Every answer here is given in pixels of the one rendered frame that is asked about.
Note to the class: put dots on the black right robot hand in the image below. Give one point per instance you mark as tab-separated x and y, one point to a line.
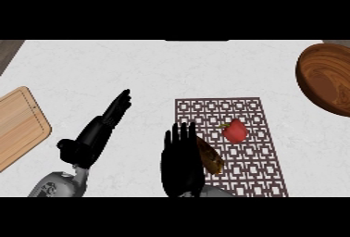
181	166

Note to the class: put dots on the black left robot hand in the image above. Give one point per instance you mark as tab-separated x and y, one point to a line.
94	135

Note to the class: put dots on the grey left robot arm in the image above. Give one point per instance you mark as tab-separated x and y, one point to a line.
61	184

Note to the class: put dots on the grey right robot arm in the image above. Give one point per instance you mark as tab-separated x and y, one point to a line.
213	191

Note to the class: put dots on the brown sweet potato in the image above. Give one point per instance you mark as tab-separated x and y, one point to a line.
210	157

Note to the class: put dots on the brown patterned placemat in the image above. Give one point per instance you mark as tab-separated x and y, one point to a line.
237	154

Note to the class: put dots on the brown wooden bowl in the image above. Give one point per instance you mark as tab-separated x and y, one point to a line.
325	78

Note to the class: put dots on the pale wooden cutting board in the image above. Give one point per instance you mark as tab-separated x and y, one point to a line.
21	125

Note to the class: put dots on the red bell pepper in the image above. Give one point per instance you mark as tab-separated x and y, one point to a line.
235	131

